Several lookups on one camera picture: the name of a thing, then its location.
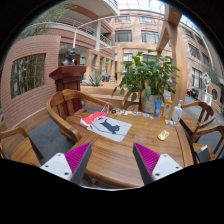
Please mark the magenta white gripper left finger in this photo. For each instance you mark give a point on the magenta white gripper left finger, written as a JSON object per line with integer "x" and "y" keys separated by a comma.
{"x": 70, "y": 166}

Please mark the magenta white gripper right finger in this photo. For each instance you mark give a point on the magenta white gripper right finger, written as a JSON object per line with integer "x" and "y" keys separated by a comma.
{"x": 153, "y": 166}

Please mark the gold computer mouse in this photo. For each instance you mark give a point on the gold computer mouse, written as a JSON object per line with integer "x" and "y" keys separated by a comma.
{"x": 163, "y": 135}

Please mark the grey mouse pad with cat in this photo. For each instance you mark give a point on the grey mouse pad with cat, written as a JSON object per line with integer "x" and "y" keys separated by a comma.
{"x": 110, "y": 128}

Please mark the red white booklet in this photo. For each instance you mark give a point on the red white booklet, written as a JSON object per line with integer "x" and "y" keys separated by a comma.
{"x": 91, "y": 118}

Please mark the wooden chair at left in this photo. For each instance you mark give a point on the wooden chair at left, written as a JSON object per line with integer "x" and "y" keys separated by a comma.
{"x": 16, "y": 145}

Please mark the wooden chair far right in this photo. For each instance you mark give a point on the wooden chair far right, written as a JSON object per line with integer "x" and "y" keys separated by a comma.
{"x": 207, "y": 144}

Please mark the clear hand sanitizer bottle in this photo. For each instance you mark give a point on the clear hand sanitizer bottle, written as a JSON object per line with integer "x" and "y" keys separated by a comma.
{"x": 177, "y": 112}

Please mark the wooden armchair behind table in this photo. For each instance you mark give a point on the wooden armchair behind table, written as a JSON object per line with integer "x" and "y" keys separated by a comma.
{"x": 70, "y": 126}

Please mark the yellow orange bottle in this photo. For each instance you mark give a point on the yellow orange bottle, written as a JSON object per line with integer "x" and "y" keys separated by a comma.
{"x": 167, "y": 108}

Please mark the blue tube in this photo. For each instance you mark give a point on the blue tube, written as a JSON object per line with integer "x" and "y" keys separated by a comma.
{"x": 158, "y": 104}

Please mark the potted green plant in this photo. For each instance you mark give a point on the potted green plant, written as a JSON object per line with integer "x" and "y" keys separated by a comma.
{"x": 148, "y": 80}

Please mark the dark bust statue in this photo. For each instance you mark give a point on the dark bust statue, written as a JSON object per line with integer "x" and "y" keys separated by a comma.
{"x": 70, "y": 55}

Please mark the dark red wooden pedestal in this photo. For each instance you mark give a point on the dark red wooden pedestal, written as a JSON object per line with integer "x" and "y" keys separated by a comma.
{"x": 69, "y": 77}

